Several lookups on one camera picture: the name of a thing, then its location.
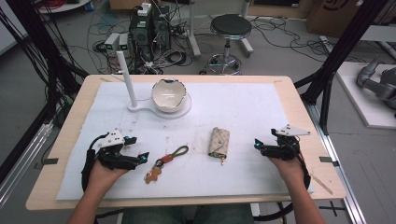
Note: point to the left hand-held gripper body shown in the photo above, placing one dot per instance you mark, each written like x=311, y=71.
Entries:
x=112, y=140

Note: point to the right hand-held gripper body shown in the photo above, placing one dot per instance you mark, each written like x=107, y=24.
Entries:
x=285, y=151

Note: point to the person's right hand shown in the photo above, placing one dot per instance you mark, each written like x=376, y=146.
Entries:
x=292, y=172

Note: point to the person's left hand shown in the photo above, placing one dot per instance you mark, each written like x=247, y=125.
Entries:
x=101, y=177

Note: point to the beige quilted key pouch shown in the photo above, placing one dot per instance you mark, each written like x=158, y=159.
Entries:
x=219, y=141

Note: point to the white table mat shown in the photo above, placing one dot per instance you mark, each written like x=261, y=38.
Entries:
x=243, y=102

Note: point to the black tape piece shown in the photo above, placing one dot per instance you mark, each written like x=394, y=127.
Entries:
x=328, y=160
x=49, y=161

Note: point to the white eggshell-shaped bowl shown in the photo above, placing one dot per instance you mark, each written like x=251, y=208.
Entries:
x=168, y=95

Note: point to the person's legs in jeans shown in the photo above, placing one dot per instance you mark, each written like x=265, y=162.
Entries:
x=155, y=216

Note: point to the black tape cross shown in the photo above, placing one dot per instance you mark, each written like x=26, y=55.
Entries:
x=333, y=208

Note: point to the white platform board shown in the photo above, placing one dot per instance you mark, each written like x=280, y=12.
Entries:
x=361, y=105

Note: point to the grey metal table leg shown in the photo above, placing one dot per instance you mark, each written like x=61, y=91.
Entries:
x=246, y=43
x=193, y=34

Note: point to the grey box with green display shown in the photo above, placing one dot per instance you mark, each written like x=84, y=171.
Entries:
x=111, y=42
x=124, y=43

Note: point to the black computer tower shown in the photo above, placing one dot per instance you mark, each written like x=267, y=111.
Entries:
x=141, y=34

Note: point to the black round stool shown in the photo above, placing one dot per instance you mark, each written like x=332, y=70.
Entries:
x=231, y=26

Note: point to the cardboard box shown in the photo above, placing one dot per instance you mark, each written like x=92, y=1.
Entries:
x=333, y=15

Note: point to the white power adapter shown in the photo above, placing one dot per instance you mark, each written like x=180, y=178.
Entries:
x=144, y=9

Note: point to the aluminium rail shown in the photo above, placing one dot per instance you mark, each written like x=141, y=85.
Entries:
x=21, y=161
x=339, y=168

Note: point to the white stand with post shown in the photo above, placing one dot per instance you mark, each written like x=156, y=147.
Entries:
x=128, y=77

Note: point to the black frame post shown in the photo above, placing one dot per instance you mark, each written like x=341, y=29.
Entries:
x=345, y=46
x=40, y=43

